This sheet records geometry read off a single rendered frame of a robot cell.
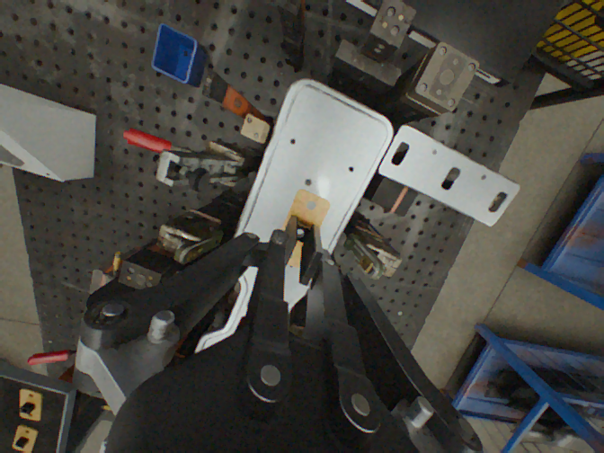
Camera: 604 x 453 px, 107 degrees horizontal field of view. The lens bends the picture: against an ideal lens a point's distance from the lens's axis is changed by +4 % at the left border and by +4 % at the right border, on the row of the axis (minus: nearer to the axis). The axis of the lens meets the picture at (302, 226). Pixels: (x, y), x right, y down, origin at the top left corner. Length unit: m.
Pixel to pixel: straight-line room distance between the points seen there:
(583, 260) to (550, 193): 0.46
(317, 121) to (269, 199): 0.18
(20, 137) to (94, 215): 0.33
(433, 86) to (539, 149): 1.63
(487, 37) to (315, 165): 0.34
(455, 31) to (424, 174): 0.23
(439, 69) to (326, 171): 0.24
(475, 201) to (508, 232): 1.51
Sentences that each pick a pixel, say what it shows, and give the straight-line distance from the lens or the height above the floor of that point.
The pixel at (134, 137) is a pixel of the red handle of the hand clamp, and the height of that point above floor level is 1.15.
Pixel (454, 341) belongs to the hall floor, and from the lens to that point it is 2.41.
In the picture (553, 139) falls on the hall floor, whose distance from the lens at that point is 2.11.
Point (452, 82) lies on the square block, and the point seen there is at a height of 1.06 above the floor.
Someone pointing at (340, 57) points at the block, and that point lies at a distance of 0.50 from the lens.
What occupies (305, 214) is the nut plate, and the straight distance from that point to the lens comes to 0.23.
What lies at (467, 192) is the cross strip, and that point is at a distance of 0.59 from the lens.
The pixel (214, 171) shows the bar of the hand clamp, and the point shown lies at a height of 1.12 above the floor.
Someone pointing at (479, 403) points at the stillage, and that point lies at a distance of 2.75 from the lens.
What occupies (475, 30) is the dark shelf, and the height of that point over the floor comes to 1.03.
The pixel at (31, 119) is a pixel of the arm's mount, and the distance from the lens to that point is 0.90.
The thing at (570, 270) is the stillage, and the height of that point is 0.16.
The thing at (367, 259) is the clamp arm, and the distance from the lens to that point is 0.44.
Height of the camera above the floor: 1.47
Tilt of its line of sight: 72 degrees down
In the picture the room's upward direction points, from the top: 178 degrees counter-clockwise
